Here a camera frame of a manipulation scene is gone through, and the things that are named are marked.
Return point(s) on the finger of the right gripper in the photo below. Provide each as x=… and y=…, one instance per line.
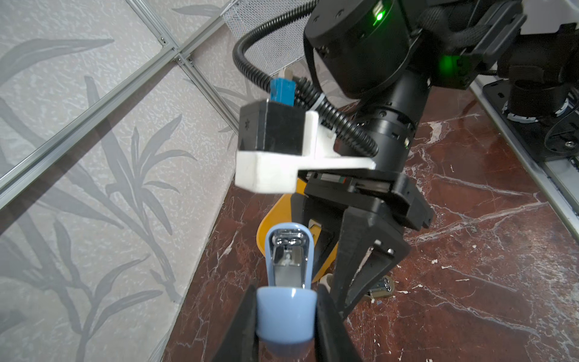
x=369, y=246
x=316, y=231

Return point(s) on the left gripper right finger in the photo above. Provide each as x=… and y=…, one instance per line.
x=332, y=342

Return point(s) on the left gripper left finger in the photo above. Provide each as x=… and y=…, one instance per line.
x=240, y=342

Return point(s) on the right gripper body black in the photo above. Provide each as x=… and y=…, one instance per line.
x=397, y=196

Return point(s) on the beige small stapler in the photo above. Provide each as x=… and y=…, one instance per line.
x=384, y=288

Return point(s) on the light blue stapler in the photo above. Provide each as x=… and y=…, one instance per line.
x=285, y=320

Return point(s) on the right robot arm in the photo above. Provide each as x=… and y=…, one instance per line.
x=388, y=55

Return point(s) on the yellow plastic tray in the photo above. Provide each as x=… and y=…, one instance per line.
x=288, y=247

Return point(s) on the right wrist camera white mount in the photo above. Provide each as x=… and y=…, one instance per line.
x=296, y=129

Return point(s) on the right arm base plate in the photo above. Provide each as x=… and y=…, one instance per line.
x=543, y=117

